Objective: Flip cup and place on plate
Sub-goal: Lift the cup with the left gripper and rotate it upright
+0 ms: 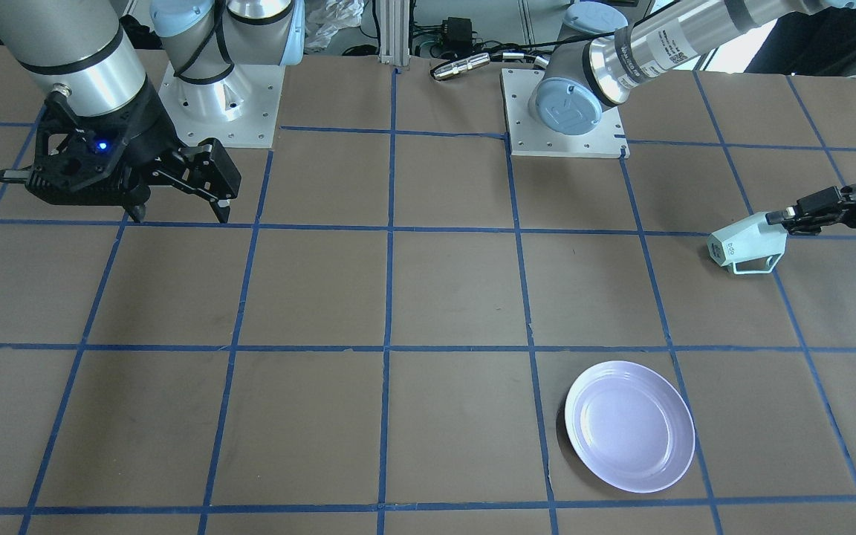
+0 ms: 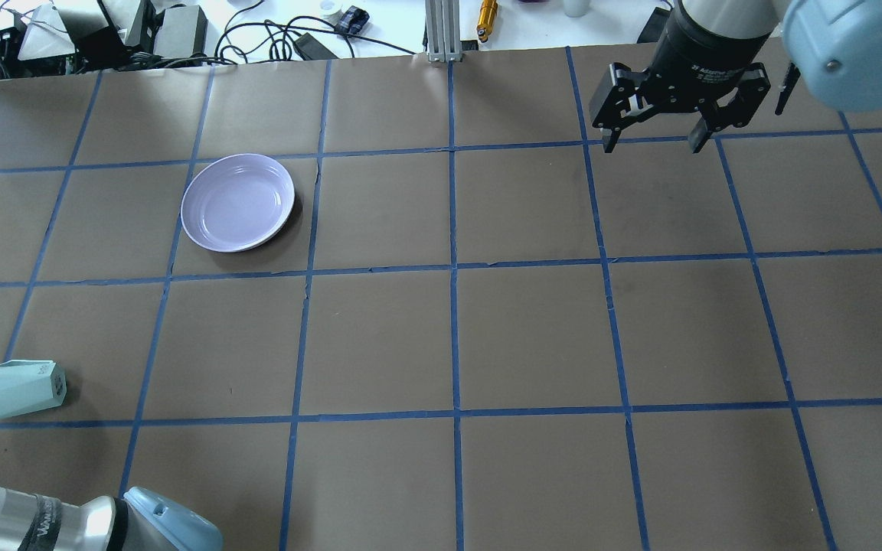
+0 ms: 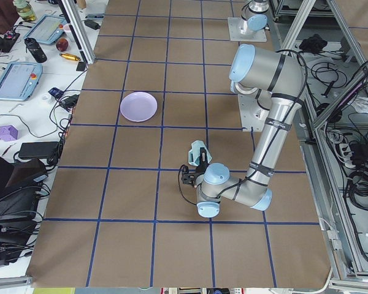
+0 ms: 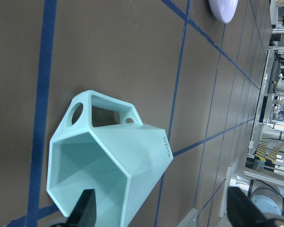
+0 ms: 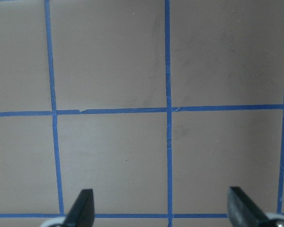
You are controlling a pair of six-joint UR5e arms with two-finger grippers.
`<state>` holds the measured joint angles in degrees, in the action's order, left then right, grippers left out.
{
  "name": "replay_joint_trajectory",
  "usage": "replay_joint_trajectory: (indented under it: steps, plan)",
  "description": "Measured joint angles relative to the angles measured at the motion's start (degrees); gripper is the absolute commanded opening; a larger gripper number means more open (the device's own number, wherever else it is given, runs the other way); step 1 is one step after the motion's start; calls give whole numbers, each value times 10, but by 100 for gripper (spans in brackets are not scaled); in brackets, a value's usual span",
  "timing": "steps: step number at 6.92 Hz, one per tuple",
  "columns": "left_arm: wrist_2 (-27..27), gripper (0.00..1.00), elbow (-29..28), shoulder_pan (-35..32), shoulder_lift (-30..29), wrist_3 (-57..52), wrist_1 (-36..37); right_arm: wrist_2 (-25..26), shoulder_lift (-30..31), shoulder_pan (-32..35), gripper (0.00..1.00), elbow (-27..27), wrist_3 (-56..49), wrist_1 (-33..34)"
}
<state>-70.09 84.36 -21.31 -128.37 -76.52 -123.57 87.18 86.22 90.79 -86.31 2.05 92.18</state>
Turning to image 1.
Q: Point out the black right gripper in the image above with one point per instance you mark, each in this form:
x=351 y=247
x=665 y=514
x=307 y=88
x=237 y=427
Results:
x=150 y=138

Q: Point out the silver cylindrical connector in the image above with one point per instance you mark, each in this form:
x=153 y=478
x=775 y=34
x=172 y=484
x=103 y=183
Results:
x=457 y=67

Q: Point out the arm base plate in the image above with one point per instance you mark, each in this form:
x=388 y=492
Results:
x=557 y=117
x=240 y=110

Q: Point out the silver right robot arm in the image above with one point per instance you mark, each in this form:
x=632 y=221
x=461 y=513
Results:
x=83 y=46

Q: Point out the light teal faceted cup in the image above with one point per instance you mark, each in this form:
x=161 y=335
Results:
x=749 y=246

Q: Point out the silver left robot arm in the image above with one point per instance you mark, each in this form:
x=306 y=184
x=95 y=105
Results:
x=599 y=57

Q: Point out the lavender round plate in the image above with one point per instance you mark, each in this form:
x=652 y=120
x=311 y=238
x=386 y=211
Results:
x=629 y=426

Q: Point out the aluminium frame post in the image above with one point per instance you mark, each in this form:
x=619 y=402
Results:
x=394 y=32

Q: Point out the black power adapter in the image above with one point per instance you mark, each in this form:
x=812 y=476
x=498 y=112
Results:
x=456 y=36

